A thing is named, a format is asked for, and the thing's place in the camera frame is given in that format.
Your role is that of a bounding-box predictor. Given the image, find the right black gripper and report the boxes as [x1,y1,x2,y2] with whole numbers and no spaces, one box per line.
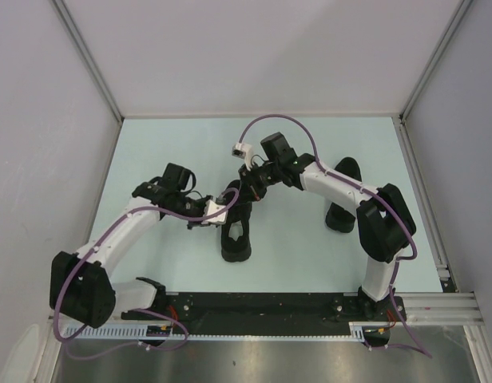
[235,161,281,206]

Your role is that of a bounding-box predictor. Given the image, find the black sneaker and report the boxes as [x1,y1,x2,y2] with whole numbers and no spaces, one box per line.
[325,157,362,234]
[220,180,252,263]

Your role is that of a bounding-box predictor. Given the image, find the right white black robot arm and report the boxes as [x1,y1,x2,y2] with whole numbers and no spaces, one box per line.
[232,132,416,320]

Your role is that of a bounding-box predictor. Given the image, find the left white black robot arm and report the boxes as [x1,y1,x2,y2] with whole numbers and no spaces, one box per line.
[50,164,208,328]

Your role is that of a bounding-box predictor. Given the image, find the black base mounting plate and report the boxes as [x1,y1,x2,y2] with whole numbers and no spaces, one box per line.
[121,291,407,337]

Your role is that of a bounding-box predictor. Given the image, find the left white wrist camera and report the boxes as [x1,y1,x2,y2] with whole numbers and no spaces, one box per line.
[201,199,227,226]

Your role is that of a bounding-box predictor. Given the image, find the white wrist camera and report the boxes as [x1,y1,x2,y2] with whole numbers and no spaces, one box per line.
[201,199,227,226]
[232,142,254,171]

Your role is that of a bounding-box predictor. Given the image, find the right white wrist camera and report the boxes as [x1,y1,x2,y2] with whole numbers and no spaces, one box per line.
[232,142,254,171]

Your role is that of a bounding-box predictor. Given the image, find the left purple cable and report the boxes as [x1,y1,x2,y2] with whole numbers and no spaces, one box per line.
[53,187,240,360]

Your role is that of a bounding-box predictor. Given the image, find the white slotted cable duct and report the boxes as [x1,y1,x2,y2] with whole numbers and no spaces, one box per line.
[74,322,379,342]

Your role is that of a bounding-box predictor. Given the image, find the right aluminium side rail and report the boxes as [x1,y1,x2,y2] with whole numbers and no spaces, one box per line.
[392,116,460,293]

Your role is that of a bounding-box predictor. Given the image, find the aluminium frame rail front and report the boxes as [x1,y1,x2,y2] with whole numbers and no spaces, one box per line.
[48,290,483,325]

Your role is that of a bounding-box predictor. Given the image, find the left aluminium corner post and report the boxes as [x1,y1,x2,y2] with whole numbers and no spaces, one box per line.
[49,0,125,125]

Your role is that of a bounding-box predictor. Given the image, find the aluminium corner post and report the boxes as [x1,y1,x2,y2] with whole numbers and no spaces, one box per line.
[49,0,125,125]
[399,0,474,124]

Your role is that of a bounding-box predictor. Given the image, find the right aluminium corner post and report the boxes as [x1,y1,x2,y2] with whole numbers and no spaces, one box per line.
[399,0,474,124]

